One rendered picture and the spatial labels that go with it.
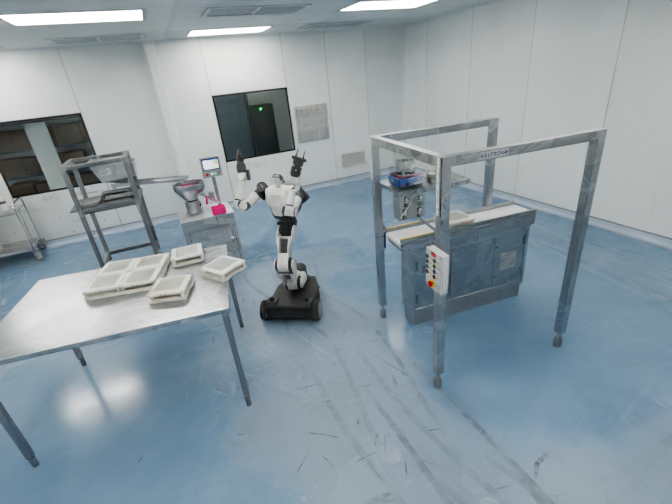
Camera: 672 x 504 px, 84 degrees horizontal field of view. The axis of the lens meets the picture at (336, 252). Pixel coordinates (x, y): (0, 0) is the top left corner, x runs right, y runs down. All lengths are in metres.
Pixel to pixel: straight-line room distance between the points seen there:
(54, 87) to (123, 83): 0.93
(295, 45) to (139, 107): 2.92
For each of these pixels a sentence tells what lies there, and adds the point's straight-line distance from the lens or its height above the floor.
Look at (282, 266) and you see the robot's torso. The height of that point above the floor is 0.60.
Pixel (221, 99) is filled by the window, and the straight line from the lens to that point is 7.43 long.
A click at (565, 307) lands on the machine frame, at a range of 3.37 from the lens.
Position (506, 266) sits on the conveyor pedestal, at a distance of 3.86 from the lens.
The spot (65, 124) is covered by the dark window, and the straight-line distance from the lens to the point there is 7.47.
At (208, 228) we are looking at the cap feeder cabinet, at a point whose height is 0.63.
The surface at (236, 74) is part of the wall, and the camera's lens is 7.48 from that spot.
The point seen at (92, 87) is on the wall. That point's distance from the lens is 7.38.
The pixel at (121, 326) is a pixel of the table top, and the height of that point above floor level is 0.88.
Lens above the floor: 2.16
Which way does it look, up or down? 25 degrees down
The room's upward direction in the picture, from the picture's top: 6 degrees counter-clockwise
